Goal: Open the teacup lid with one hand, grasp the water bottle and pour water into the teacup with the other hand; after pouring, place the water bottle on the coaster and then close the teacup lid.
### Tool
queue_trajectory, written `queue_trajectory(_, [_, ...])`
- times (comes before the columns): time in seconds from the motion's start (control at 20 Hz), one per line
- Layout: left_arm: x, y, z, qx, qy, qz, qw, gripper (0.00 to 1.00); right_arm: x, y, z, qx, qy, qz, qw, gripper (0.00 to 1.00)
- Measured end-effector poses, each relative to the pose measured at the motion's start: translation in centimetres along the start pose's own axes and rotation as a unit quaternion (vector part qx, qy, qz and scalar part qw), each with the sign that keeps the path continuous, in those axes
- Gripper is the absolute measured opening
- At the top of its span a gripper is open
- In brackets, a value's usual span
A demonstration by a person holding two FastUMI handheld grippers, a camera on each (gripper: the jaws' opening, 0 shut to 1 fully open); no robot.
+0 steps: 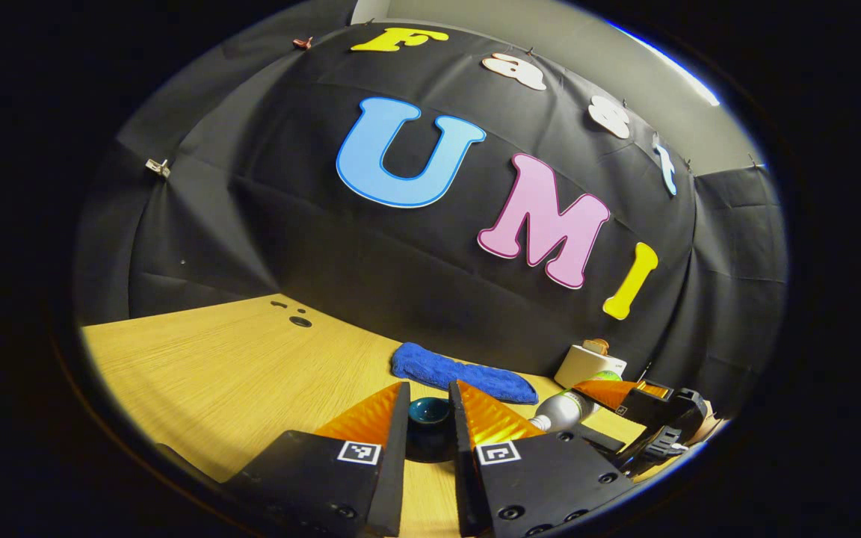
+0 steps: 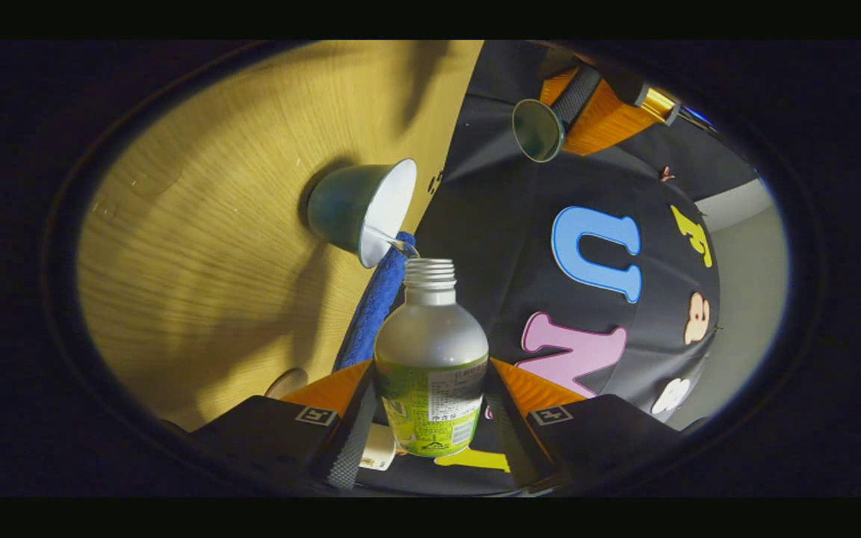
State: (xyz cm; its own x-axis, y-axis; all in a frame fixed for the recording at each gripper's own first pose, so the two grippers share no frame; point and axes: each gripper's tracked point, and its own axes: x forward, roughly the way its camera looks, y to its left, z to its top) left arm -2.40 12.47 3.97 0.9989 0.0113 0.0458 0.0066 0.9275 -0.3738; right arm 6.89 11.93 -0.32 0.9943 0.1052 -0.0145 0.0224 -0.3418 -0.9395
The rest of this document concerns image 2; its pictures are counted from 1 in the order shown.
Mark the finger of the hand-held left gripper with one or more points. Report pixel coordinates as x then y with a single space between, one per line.
556 86
576 93

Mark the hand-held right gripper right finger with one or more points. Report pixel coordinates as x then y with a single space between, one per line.
509 433

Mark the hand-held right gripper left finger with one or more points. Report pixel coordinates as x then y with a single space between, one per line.
344 448

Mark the round brown coaster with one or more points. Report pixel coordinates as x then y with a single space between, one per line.
286 382

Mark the silver green-label water bottle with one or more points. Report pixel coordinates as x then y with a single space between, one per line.
430 336

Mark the white teacup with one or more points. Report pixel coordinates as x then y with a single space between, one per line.
341 205

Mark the white toaster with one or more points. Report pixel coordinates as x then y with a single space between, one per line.
378 447

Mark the small red clip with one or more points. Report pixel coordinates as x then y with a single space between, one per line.
667 173

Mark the blue towel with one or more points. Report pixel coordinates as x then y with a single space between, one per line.
374 306

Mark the black backdrop cloth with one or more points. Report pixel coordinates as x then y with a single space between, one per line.
498 224

